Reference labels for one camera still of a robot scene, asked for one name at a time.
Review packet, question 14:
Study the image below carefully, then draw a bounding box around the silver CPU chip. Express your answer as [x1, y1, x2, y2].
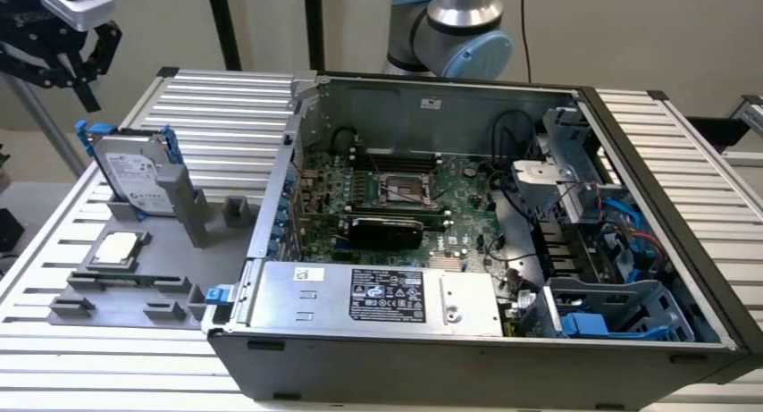
[93, 231, 144, 265]

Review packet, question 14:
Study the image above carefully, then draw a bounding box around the CPU socket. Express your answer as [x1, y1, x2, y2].
[366, 172, 446, 210]

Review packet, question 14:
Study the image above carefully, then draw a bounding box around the black looped cable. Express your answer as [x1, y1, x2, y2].
[330, 125, 360, 156]
[490, 109, 540, 165]

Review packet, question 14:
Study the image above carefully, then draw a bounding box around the black RAM slot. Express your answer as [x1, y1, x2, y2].
[343, 207, 448, 216]
[344, 212, 451, 222]

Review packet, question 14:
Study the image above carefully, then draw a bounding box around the green RAM stick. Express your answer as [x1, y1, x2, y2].
[68, 272, 184, 290]

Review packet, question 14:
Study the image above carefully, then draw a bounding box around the black graphics card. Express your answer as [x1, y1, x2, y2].
[338, 214, 427, 253]

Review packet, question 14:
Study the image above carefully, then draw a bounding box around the aluminium side frame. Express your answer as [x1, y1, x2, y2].
[719, 94, 763, 167]

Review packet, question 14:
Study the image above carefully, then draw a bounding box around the blue data wire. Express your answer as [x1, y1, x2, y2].
[599, 196, 646, 279]

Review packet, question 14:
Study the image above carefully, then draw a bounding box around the thin black hanging cable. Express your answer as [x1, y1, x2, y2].
[520, 0, 535, 83]

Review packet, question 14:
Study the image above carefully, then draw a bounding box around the black box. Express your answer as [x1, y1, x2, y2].
[0, 207, 28, 254]

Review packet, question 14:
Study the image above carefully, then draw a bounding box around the open black PC case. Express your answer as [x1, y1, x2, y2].
[200, 70, 763, 408]

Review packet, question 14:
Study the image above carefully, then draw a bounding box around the silver power supply unit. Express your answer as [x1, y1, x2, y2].
[246, 259, 510, 338]

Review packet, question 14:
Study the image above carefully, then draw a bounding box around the red black twisted wire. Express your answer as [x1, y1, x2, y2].
[556, 181, 604, 216]

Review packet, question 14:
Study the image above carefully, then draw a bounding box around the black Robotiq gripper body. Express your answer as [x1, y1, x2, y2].
[0, 1, 96, 71]

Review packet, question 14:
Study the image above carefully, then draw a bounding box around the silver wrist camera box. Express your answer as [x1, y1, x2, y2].
[37, 0, 117, 31]

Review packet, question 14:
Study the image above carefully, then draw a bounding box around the black plastic fan shroud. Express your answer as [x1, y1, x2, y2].
[528, 218, 600, 282]

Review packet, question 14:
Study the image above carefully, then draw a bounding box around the grey metal disk bay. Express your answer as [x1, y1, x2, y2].
[538, 275, 700, 343]

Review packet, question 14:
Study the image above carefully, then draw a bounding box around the green Dell motherboard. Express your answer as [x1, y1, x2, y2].
[291, 151, 527, 275]

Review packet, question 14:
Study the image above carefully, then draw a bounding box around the silver slanted pole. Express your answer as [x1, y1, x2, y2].
[0, 70, 85, 177]

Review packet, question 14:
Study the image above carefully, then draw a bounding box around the blue empty disk bracket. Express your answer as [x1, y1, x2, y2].
[562, 312, 611, 340]

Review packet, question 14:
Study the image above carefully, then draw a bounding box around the black stand pole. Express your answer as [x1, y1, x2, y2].
[302, 0, 328, 72]
[201, 0, 243, 71]

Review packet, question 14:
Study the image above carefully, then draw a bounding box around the red data wire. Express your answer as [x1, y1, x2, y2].
[630, 230, 667, 265]

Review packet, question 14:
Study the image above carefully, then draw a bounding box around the grey parts rack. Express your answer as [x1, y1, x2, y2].
[48, 164, 264, 332]

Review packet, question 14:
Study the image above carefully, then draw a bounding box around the hard disk with blue bracket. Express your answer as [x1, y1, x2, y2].
[75, 120, 184, 222]

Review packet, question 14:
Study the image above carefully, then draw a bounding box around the silver metal drive cage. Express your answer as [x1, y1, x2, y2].
[511, 106, 624, 226]

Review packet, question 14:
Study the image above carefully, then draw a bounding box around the silver finned heat sink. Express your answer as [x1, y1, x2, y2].
[430, 256, 468, 273]

